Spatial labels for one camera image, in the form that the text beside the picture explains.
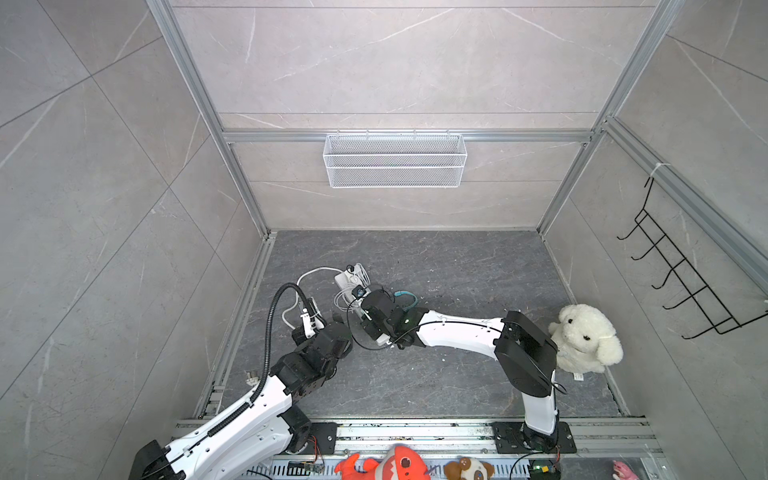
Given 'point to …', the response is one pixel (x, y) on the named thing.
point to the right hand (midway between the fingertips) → (368, 311)
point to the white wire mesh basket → (395, 161)
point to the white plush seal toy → (586, 339)
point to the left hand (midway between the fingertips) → (324, 313)
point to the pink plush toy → (623, 472)
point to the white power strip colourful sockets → (347, 280)
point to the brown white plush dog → (469, 469)
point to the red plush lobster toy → (398, 463)
